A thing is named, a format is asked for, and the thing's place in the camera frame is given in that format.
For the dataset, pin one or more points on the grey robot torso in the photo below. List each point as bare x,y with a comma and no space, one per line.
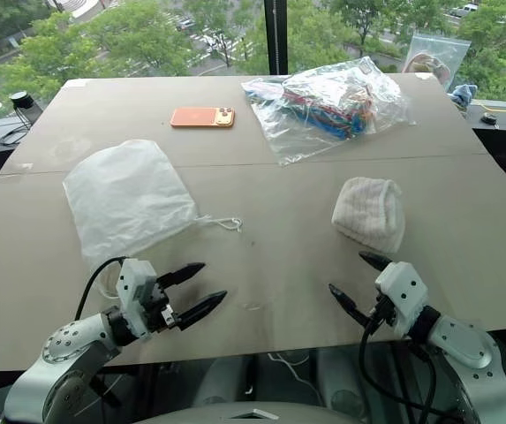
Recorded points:
252,413

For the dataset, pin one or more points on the orange smartphone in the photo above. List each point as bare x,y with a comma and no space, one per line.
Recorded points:
202,117

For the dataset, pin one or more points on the window frame post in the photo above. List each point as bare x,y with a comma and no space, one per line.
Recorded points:
276,35

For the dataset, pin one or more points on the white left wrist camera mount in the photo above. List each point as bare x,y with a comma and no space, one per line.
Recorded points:
135,291

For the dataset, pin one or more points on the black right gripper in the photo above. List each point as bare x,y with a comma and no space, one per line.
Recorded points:
385,311

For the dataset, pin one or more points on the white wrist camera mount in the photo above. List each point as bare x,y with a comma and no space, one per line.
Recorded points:
135,291
405,289

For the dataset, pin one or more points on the blue cloth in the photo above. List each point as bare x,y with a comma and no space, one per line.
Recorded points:
464,94

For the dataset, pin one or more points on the small black round object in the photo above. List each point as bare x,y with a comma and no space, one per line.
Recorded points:
488,118

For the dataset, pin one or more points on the white folded towel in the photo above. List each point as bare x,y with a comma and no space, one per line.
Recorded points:
369,214

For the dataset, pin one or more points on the black round device on stand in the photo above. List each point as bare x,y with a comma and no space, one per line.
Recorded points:
23,106

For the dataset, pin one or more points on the clear zip bag with items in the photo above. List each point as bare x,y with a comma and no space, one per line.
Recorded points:
435,57

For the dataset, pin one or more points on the clear bag of colourful items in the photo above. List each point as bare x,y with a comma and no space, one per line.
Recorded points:
327,106

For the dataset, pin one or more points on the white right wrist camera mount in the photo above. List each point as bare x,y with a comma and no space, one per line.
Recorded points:
405,289

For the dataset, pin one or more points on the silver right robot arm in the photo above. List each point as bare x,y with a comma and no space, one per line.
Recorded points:
478,358

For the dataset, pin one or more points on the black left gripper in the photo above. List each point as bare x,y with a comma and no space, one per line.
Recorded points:
164,305

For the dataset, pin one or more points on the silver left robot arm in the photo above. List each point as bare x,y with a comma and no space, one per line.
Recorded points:
65,353

